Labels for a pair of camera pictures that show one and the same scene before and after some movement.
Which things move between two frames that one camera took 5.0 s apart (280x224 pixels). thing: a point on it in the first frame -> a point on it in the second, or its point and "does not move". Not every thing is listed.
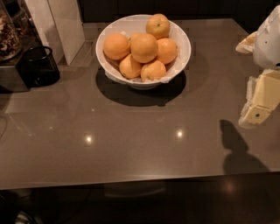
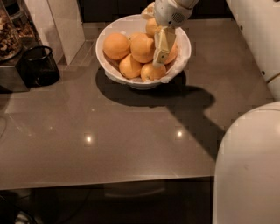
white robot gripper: [268, 44] -> [168, 13]
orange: [153, 70] does not move
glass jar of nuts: [11, 24] does not move
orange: [143, 47] does not move
